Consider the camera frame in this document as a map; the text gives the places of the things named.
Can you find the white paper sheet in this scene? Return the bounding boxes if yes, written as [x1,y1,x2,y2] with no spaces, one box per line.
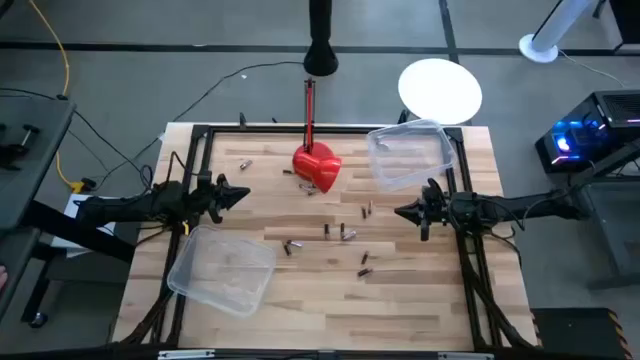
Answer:
[52,192,124,259]

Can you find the clear plastic bin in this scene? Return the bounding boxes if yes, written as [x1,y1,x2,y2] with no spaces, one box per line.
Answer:
[366,118,457,194]
[166,224,277,319]

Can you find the black metal table frame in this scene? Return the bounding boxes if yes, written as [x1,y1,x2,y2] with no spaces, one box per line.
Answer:
[112,123,539,351]

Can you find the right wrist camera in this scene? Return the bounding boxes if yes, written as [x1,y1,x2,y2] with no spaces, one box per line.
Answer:
[424,177,446,199]

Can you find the black computer with coloured lights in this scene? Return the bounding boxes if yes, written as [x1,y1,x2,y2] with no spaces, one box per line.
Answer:
[534,89,640,175]

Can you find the black floor cable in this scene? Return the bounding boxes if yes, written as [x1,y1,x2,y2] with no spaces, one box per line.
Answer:
[94,60,305,191]

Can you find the white cable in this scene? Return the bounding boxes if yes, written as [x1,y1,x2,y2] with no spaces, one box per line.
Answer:
[557,48,626,89]

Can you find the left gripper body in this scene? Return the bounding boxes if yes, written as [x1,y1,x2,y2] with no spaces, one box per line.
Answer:
[197,173,227,225]

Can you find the grey side table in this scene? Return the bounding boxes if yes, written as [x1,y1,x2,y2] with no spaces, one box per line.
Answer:
[0,95,144,329]

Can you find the white tower fan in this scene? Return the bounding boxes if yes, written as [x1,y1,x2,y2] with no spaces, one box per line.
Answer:
[518,0,596,64]

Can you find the black mat yellow stripes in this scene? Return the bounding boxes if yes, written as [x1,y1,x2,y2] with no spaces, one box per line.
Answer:
[530,307,634,360]

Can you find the white round stool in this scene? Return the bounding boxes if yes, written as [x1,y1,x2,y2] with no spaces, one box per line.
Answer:
[397,58,484,126]

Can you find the black clamp tool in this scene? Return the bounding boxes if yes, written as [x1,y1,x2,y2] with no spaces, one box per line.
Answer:
[0,123,41,172]

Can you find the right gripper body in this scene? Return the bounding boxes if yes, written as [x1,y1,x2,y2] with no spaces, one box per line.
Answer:
[421,192,454,242]

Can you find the grey equipment stand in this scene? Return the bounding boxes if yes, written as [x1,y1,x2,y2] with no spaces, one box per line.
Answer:
[549,144,640,291]

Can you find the black pole stand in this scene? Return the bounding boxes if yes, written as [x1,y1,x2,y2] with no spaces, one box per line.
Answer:
[303,0,340,77]

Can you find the red desk lamp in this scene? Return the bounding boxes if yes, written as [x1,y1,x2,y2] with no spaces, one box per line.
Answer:
[291,77,343,195]

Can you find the thin black cable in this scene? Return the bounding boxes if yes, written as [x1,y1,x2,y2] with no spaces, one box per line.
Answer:
[0,87,154,191]

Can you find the yellow cable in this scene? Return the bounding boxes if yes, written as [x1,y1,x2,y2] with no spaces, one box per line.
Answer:
[27,0,87,194]

